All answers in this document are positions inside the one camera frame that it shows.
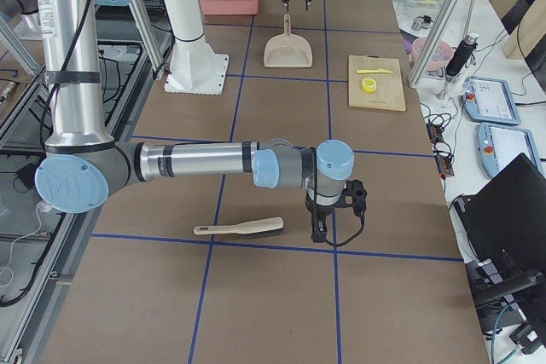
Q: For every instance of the yellow plastic knife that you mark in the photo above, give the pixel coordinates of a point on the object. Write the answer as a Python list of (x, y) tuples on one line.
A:
[(374, 71)]

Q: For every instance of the bamboo cutting board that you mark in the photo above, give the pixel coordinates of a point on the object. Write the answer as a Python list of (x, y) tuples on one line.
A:
[(390, 91)]

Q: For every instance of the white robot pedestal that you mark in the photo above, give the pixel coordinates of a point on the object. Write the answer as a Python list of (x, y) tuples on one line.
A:
[(194, 66)]

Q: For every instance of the aluminium frame post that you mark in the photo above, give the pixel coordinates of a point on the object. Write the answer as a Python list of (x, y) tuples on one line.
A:
[(434, 37)]

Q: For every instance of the beige plastic dustpan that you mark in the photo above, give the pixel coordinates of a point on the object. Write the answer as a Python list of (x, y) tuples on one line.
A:
[(287, 49)]

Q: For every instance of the small glass bottle black clip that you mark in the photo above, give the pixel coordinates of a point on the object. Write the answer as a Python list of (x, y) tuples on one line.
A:
[(424, 22)]

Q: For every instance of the purple cloth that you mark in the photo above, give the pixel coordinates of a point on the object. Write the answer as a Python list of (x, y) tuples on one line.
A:
[(408, 45)]

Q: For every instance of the yellow toy lemon slices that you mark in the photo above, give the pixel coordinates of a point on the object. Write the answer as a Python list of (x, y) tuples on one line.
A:
[(368, 85)]

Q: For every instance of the black laptop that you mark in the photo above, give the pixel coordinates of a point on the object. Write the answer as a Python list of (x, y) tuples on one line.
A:
[(505, 220)]

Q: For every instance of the beige hand brush black bristles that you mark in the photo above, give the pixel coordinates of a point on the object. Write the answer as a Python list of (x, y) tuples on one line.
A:
[(250, 229)]

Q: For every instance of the blue tablet upper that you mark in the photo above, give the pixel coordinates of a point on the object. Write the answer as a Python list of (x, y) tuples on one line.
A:
[(489, 100)]

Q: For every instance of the black monitor stand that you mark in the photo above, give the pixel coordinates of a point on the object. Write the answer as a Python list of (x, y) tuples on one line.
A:
[(491, 292)]

